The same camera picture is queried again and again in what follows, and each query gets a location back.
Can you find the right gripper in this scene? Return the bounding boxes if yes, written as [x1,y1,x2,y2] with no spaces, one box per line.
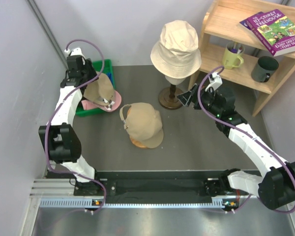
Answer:
[177,84,222,117]

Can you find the cream bucket hat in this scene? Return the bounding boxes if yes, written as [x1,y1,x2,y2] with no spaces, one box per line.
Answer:
[150,20,202,79]

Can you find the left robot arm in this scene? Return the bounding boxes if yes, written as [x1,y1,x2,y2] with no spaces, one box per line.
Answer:
[38,52,102,196]

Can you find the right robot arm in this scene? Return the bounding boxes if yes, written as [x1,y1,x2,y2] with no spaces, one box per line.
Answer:
[177,84,295,212]

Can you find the cream mannequin head stand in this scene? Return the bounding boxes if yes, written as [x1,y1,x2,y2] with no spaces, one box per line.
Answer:
[158,75,186,110]

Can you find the green plastic bin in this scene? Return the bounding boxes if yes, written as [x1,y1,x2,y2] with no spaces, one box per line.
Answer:
[75,59,117,118]

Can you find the blue item in bin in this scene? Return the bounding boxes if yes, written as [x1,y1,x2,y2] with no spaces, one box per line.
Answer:
[106,72,116,88]

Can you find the pink white baseball cap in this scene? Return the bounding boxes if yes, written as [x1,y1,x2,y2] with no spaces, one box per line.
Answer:
[81,90,122,112]

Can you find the light green mug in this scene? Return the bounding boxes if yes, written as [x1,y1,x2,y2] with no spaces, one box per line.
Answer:
[222,41,245,69]

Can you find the wooden mushroom hat stand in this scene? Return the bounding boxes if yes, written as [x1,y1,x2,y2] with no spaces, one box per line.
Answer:
[126,108,150,148]

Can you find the wooden shelf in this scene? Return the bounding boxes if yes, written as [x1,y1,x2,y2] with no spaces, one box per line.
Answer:
[188,0,295,117]

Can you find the pens in mug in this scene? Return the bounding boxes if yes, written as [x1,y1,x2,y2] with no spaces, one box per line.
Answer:
[230,42,243,54]

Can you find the dark grey mug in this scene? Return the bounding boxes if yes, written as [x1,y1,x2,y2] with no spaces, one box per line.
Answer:
[251,56,279,83]

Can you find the purple treehouse book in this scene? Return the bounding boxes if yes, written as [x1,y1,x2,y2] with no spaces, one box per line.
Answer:
[246,9,295,57]

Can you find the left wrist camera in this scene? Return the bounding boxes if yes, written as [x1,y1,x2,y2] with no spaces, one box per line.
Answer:
[64,47,86,59]

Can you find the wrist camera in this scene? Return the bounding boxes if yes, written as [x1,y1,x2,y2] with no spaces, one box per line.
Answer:
[205,72,222,92]
[64,47,86,59]

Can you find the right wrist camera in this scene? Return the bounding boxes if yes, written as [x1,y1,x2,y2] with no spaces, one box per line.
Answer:
[205,72,222,92]

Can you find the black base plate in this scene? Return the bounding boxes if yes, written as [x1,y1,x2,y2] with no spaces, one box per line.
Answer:
[45,169,261,204]

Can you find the aluminium rail frame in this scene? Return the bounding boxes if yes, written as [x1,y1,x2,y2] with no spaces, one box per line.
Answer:
[21,177,295,236]

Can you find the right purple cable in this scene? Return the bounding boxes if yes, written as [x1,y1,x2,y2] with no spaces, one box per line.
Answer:
[197,65,295,213]

